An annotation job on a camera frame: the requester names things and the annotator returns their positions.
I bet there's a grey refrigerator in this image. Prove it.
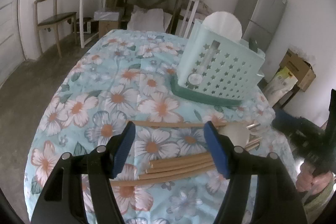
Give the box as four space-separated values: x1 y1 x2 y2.
234 0 288 83

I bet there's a white panel door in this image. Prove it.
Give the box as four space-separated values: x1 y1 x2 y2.
0 0 25 88

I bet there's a metal spoon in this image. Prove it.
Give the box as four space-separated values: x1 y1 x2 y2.
247 120 261 134

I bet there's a wooden chair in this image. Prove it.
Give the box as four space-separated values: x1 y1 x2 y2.
34 0 78 58

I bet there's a small cardboard box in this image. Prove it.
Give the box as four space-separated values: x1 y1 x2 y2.
98 21 120 38

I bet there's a white plastic rice spoon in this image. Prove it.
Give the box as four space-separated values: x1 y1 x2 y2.
219 125 250 149

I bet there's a person's right hand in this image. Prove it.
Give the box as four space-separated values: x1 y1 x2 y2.
296 162 335 194

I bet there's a brown cardboard box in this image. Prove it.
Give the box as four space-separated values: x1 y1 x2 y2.
279 49 316 92

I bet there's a white pillow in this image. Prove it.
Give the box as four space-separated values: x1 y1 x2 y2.
127 7 164 31

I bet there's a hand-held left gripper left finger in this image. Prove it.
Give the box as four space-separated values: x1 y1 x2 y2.
31 121 135 224

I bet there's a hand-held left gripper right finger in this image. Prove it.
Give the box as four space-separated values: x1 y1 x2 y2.
204 121 307 224

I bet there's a white shell-shaped spoon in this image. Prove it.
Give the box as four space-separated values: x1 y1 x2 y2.
203 11 242 39

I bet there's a tan wooden chopstick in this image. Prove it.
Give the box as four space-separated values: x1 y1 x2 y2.
140 161 219 180
146 139 261 174
110 166 219 186
131 121 227 127
148 136 261 168

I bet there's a floral light blue tablecloth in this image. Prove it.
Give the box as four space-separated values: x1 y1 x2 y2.
24 29 298 224

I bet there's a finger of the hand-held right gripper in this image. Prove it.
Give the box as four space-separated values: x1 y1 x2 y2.
272 108 302 135

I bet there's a white and yellow sack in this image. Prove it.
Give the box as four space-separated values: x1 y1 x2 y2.
262 67 298 106

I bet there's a light green star-holed utensil basket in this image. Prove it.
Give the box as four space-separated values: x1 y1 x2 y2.
171 18 265 109

